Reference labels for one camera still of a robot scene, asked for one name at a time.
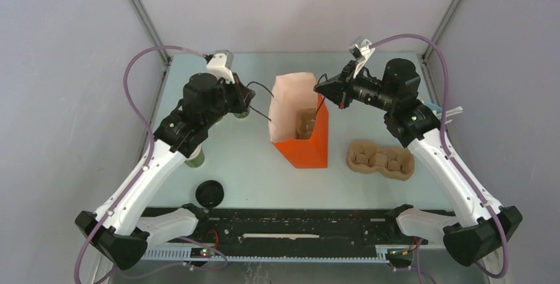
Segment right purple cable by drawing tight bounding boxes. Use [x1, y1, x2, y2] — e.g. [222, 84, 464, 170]
[369, 34, 510, 279]

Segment single brown pulp carrier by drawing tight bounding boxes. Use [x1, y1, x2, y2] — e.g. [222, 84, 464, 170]
[295, 108, 317, 139]

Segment brown pulp cup carrier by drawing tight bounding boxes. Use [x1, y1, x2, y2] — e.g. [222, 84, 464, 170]
[346, 139, 415, 181]

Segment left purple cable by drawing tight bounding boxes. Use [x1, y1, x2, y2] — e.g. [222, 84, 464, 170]
[73, 46, 228, 284]

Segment stack of black lids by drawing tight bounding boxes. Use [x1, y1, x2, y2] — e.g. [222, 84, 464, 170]
[195, 180, 225, 209]

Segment blue cup of stirrers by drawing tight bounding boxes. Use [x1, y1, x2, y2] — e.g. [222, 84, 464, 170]
[425, 103, 464, 124]

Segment purple cable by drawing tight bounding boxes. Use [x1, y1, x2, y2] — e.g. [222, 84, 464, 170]
[73, 46, 228, 284]
[369, 34, 510, 279]

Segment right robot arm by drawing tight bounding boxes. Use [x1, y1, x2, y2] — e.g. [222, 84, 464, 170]
[314, 58, 522, 266]

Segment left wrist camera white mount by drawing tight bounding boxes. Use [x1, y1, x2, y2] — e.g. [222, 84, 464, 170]
[205, 50, 234, 84]

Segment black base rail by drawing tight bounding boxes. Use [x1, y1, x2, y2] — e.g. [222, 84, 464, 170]
[139, 206, 452, 260]

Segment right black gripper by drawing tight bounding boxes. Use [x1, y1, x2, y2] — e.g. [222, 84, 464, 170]
[315, 59, 396, 112]

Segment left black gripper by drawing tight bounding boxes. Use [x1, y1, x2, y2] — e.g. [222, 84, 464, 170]
[203, 73, 256, 128]

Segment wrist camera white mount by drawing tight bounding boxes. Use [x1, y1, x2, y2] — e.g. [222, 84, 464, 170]
[205, 50, 234, 84]
[349, 36, 376, 79]

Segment orange paper bag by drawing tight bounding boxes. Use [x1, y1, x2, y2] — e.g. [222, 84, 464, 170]
[265, 72, 329, 169]

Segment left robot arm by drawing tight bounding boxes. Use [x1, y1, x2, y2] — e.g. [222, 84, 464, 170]
[75, 73, 256, 270]

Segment stack of paper cups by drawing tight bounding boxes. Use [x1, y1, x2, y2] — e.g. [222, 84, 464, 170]
[184, 145, 205, 168]

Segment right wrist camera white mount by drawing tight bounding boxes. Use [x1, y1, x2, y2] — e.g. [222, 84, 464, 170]
[349, 36, 376, 79]

